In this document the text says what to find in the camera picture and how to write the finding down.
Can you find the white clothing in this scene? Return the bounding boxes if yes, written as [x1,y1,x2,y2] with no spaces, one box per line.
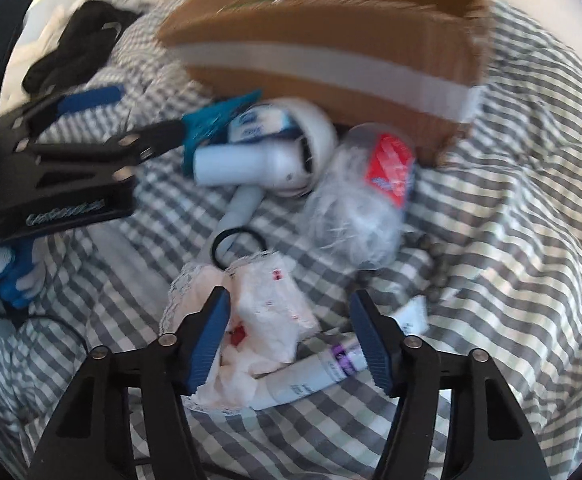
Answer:
[1,0,79,86]

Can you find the white round handheld device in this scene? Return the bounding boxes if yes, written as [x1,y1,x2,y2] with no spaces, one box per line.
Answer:
[193,97,339,198]

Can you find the person's left hand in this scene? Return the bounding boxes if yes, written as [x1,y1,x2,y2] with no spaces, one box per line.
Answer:
[0,239,40,342]

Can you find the black clothing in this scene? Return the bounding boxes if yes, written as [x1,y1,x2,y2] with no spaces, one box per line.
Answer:
[23,0,142,93]

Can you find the brown bead bracelet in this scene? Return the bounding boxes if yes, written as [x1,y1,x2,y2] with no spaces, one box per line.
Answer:
[406,232,454,301]

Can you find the brown cardboard box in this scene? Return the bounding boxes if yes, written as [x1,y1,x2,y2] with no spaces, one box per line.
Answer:
[156,0,496,168]

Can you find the white cream tube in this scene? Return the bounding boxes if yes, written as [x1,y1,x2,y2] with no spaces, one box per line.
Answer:
[250,294,430,412]

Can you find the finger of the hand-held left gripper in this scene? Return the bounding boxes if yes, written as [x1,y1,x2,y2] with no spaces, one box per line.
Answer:
[21,120,186,183]
[0,85,125,143]

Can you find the white item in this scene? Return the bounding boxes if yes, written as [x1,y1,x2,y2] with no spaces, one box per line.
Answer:
[228,104,296,143]

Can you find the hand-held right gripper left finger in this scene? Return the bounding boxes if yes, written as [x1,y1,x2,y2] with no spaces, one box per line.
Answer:
[26,286,232,480]

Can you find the black cable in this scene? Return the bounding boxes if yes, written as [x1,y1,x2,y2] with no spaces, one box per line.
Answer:
[16,310,94,358]

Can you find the thin black hair tie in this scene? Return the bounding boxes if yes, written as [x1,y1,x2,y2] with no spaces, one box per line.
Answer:
[211,228,268,267]

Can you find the clear jar with red label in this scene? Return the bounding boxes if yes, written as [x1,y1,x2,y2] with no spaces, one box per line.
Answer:
[305,122,418,271]

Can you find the teal packet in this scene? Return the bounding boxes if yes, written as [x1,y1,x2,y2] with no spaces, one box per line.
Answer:
[181,91,264,176]

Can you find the white red printed sachet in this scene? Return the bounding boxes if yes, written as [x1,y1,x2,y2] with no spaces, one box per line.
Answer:
[223,254,318,363]

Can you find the white lace cloth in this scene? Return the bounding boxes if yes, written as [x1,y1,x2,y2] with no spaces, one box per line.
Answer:
[160,255,272,416]

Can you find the grey white checked blanket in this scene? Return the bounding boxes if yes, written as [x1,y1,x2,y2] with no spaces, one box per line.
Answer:
[0,0,582,480]

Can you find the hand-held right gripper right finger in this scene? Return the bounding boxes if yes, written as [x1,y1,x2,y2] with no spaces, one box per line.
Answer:
[348,289,552,480]

